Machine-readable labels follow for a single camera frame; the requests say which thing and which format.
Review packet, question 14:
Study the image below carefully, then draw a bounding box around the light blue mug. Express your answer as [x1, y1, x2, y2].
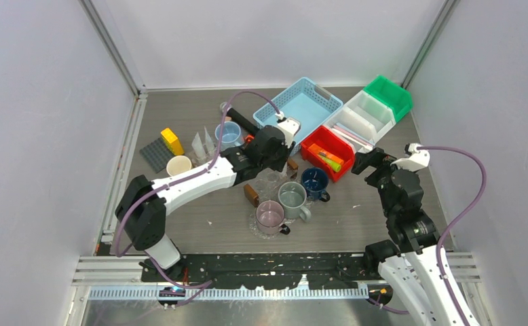
[214, 121, 244, 151]

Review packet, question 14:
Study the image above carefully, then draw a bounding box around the green toothpaste tube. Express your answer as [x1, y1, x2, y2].
[318, 153, 341, 173]

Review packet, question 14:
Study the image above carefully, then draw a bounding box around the orange toothpaste tube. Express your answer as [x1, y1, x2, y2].
[309, 143, 343, 165]

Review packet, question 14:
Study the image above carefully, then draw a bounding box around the grey mug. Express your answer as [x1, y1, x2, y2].
[278, 181, 312, 222]

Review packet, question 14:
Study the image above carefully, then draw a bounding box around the dark blue mug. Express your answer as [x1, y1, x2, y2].
[301, 167, 331, 202]

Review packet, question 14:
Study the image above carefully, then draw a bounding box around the teal cap toothpaste tube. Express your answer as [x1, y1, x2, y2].
[204, 127, 216, 157]

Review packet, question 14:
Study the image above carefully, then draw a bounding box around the mauve mug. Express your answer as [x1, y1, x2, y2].
[256, 200, 285, 227]

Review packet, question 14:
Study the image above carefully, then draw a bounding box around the pink cap toothpaste tube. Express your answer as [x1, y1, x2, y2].
[191, 132, 206, 156]

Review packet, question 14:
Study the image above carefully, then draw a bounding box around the yellow mug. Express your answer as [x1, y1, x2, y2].
[166, 156, 193, 177]

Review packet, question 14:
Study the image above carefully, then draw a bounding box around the clear acrylic toothbrush holder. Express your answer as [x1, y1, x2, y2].
[187, 151, 214, 168]

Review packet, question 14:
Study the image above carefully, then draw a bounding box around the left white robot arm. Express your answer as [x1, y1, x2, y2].
[115, 120, 300, 281]

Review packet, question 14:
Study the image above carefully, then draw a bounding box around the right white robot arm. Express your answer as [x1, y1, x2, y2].
[352, 143, 487, 325]

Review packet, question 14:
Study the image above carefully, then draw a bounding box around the red orange block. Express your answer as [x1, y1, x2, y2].
[244, 134, 254, 144]

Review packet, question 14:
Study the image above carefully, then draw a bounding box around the white plastic bin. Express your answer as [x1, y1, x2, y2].
[324, 90, 397, 153]

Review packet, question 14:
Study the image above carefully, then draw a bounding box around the black microphone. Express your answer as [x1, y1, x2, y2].
[226, 107, 259, 136]

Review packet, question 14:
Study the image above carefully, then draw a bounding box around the red plastic bin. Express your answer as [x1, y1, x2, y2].
[301, 126, 355, 182]

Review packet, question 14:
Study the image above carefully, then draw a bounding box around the light blue plastic basket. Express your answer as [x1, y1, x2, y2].
[272, 77, 343, 156]

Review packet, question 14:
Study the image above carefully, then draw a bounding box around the green plastic bin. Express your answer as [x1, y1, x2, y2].
[363, 75, 413, 122]

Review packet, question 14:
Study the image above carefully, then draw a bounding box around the yellow building brick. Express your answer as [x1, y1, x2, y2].
[160, 128, 185, 156]

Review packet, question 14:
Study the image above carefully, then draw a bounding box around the grey building baseplate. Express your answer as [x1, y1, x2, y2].
[139, 137, 175, 173]

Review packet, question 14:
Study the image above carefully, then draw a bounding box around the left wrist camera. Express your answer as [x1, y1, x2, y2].
[275, 112, 301, 148]

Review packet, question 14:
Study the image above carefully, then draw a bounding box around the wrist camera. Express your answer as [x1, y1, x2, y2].
[392, 143, 430, 172]
[275, 112, 301, 148]

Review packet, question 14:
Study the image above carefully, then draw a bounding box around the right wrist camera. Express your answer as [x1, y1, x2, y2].
[392, 143, 430, 172]

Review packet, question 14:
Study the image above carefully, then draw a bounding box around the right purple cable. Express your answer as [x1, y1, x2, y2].
[367, 145, 488, 326]

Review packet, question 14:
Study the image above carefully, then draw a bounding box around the purple cable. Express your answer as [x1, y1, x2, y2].
[367, 145, 488, 326]
[113, 90, 287, 302]

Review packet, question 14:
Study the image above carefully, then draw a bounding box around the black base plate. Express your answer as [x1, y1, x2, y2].
[164, 252, 386, 290]

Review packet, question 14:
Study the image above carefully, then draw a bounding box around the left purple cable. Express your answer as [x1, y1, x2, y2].
[113, 90, 287, 302]

